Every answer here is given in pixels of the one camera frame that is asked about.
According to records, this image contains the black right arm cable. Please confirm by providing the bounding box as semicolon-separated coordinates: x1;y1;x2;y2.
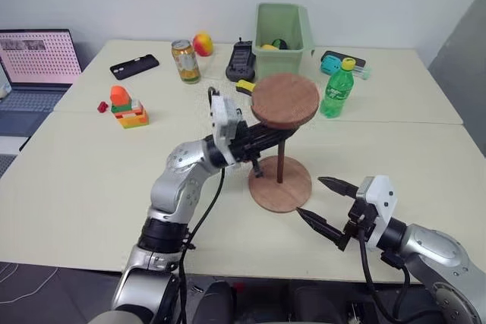
357;221;413;324

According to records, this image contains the dark wooden pole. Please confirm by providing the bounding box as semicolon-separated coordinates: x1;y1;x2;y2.
276;138;287;184

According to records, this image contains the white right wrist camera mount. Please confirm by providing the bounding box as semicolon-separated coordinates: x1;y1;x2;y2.
355;175;399;250

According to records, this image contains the open laptop computer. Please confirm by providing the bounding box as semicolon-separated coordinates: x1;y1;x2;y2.
0;28;84;155

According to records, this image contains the teal black device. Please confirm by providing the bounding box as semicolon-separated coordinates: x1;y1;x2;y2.
320;49;368;71

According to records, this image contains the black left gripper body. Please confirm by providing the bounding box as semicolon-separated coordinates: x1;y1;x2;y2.
226;121;266;180

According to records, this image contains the light green plastic bin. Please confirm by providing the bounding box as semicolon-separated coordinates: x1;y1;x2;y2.
253;2;317;79

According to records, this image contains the thin round wooden base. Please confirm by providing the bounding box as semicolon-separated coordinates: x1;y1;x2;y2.
248;156;314;213

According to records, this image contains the colourful toy block stack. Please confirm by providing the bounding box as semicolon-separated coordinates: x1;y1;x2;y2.
109;85;150;131

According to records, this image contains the yellow and black tool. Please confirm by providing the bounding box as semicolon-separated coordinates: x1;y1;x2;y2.
235;78;257;95

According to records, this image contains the thick round wooden disc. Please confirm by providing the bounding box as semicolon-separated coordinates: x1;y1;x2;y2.
251;73;321;130

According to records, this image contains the black handheld device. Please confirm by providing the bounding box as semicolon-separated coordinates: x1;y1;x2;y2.
225;36;257;83

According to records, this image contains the clear plastic case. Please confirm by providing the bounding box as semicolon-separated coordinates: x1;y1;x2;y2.
352;64;374;81

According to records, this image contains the teal toy gadget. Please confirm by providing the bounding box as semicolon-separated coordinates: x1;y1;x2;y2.
320;55;342;75

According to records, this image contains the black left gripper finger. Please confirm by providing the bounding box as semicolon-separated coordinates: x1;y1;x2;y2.
248;128;301;156
247;122;295;142

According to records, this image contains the red and yellow apple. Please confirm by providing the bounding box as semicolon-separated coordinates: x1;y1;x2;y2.
191;30;214;58

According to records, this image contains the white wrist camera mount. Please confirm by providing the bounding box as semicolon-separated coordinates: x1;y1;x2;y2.
355;175;399;250
210;95;244;168

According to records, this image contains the grey mat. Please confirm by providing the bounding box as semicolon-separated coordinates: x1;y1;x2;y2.
0;152;19;179

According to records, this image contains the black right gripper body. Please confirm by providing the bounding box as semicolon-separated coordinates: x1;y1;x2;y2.
338;198;376;253

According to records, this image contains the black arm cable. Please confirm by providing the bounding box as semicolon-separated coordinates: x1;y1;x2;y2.
357;221;413;324
176;87;227;324

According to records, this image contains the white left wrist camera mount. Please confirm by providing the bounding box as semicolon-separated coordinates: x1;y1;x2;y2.
210;95;244;168

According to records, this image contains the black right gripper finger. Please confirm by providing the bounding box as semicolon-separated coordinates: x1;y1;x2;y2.
317;176;360;200
295;207;349;251

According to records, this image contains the black smartphone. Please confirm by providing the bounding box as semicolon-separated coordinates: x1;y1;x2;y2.
109;53;160;82

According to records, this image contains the green bottle with yellow cap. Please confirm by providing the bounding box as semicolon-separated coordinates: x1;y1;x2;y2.
319;56;356;119

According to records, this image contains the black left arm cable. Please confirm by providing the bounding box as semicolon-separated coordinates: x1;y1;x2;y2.
176;87;227;324

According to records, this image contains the gold drink can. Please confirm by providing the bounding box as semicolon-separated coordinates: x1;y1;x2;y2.
171;39;202;85

